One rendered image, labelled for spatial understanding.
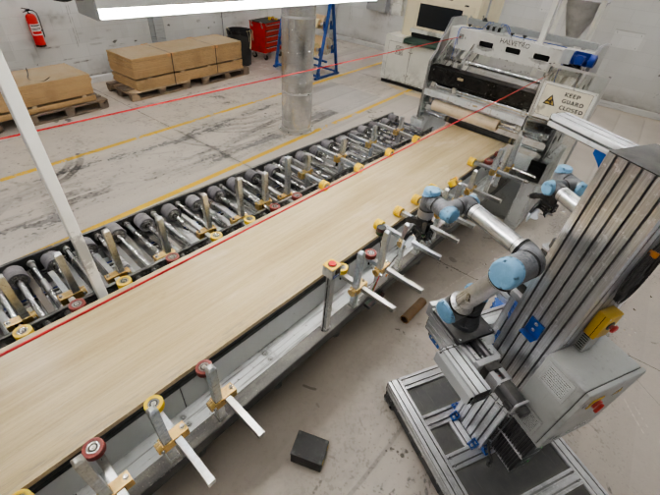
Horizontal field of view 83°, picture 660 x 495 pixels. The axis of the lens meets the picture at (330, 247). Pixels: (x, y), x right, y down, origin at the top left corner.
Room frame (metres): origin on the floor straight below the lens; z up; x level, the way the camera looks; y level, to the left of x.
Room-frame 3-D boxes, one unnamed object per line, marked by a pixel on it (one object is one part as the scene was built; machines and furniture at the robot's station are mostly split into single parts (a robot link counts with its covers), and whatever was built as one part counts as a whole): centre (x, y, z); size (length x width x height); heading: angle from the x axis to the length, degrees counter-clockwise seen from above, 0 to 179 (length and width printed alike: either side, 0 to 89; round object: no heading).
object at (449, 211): (1.42, -0.50, 1.61); 0.11 x 0.11 x 0.08; 33
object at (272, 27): (10.14, 2.04, 0.41); 0.76 x 0.48 x 0.81; 153
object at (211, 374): (0.84, 0.44, 0.88); 0.03 x 0.03 x 0.48; 52
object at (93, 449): (0.57, 0.84, 0.85); 0.08 x 0.08 x 0.11
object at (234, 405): (0.84, 0.38, 0.84); 0.43 x 0.03 x 0.04; 52
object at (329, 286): (1.41, -0.02, 0.93); 0.05 x 0.04 x 0.45; 142
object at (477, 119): (4.20, -1.52, 1.05); 1.43 x 0.12 x 0.12; 52
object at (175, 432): (0.66, 0.58, 0.84); 0.13 x 0.06 x 0.05; 142
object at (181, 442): (0.64, 0.53, 0.84); 0.43 x 0.03 x 0.04; 52
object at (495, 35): (4.42, -1.70, 0.95); 1.65 x 0.70 x 1.90; 52
